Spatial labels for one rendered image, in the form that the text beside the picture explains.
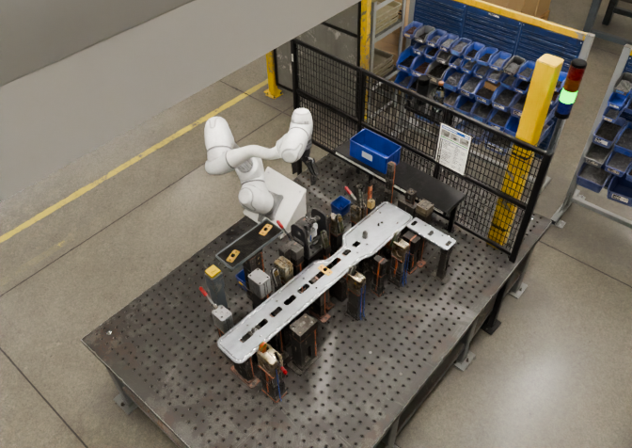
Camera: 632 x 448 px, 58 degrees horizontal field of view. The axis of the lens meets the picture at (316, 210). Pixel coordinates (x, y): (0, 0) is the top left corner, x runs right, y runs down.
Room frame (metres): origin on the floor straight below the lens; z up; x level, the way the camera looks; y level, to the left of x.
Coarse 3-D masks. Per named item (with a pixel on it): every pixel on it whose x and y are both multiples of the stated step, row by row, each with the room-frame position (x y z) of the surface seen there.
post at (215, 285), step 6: (216, 276) 1.88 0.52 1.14; (222, 276) 1.90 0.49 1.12; (210, 282) 1.87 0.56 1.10; (216, 282) 1.87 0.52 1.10; (222, 282) 1.89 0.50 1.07; (210, 288) 1.88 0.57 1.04; (216, 288) 1.86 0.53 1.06; (222, 288) 1.89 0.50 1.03; (216, 294) 1.87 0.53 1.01; (222, 294) 1.89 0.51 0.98; (216, 300) 1.86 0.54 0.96; (222, 300) 1.88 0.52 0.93
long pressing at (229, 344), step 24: (384, 216) 2.42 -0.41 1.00; (408, 216) 2.41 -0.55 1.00; (360, 240) 2.23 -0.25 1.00; (384, 240) 2.23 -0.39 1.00; (312, 264) 2.06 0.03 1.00; (336, 264) 2.06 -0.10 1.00; (288, 288) 1.90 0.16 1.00; (312, 288) 1.90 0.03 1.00; (264, 312) 1.75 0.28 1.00; (288, 312) 1.74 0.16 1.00; (240, 336) 1.61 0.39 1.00; (264, 336) 1.60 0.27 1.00; (240, 360) 1.47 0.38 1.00
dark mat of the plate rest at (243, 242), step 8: (264, 224) 2.23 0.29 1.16; (272, 224) 2.22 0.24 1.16; (248, 232) 2.16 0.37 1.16; (256, 232) 2.16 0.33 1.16; (272, 232) 2.16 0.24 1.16; (240, 240) 2.11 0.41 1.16; (248, 240) 2.11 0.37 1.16; (256, 240) 2.11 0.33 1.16; (264, 240) 2.10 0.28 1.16; (232, 248) 2.05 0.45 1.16; (240, 248) 2.05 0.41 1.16; (248, 248) 2.05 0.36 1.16; (256, 248) 2.04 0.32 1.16; (224, 256) 2.00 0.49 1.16; (240, 256) 1.99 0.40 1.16; (232, 264) 1.94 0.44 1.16
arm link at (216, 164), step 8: (208, 152) 2.42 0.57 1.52; (216, 152) 2.39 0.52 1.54; (224, 152) 2.38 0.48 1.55; (208, 160) 2.39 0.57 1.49; (216, 160) 2.36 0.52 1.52; (224, 160) 2.34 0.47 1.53; (208, 168) 2.36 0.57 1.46; (216, 168) 2.33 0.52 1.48; (224, 168) 2.32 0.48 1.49; (232, 168) 2.33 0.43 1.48
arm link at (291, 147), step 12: (288, 132) 2.19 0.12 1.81; (300, 132) 2.16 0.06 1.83; (276, 144) 2.13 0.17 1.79; (288, 144) 2.08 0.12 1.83; (300, 144) 2.09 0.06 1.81; (228, 156) 2.34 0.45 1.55; (240, 156) 2.32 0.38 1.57; (252, 156) 2.29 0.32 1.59; (264, 156) 2.17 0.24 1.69; (276, 156) 2.12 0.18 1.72; (288, 156) 2.04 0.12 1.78; (300, 156) 2.06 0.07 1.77
